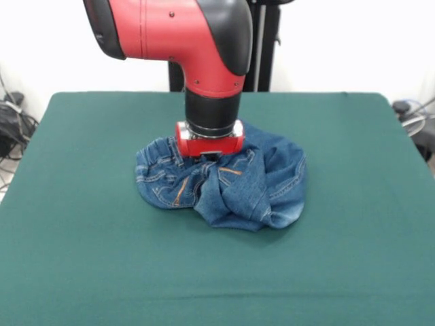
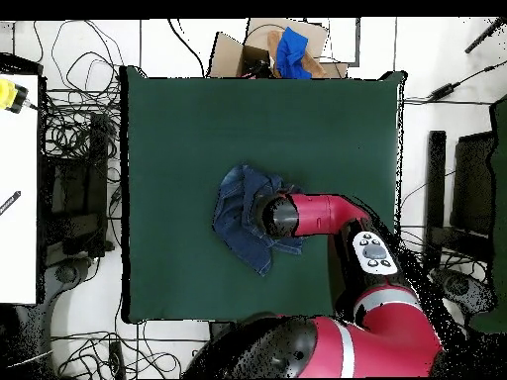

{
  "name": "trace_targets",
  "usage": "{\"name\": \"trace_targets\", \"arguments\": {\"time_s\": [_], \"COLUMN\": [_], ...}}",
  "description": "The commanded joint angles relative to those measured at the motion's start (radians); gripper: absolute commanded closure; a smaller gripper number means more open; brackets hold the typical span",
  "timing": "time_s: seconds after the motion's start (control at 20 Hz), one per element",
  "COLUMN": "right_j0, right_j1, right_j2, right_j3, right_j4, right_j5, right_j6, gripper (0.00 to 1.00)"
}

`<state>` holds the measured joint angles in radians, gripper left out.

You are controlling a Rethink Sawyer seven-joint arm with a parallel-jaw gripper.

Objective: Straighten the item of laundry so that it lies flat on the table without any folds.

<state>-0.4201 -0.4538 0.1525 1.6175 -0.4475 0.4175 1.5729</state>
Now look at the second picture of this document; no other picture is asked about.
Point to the blue denim jeans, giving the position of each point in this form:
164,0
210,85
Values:
233,213

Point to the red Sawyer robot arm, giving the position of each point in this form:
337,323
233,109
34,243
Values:
317,213

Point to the dark green table cloth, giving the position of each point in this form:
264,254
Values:
198,138

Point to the tan brown cloth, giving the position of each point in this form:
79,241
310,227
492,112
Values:
315,66

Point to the brown cardboard box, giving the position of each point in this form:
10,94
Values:
227,55

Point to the bright blue cloth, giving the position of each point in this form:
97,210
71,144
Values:
291,51

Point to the black chair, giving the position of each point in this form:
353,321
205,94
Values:
75,198

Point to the black power strip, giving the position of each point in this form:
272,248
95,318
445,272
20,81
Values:
116,360

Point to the white side table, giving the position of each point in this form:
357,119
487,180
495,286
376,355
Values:
18,245

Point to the black marker pen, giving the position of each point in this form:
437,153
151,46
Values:
10,202

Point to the green cloth on side table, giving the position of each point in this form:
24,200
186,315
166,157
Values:
501,198

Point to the yellow and black tool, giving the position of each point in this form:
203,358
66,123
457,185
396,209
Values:
8,95

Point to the black rod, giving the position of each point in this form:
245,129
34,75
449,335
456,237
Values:
483,37

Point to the white board with dark frame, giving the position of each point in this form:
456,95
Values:
342,39

